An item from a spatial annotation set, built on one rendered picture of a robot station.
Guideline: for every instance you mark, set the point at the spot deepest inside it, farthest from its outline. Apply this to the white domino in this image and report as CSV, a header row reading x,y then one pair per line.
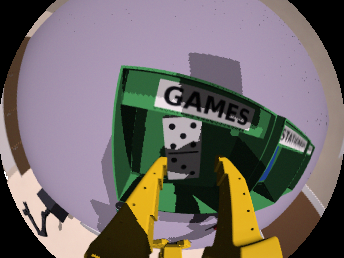
x,y
182,138

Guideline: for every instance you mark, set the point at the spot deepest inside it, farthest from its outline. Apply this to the green battery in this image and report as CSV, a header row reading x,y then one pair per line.
x,y
118,205

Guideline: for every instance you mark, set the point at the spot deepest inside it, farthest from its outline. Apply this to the green bin rack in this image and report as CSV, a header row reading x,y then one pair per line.
x,y
138,139

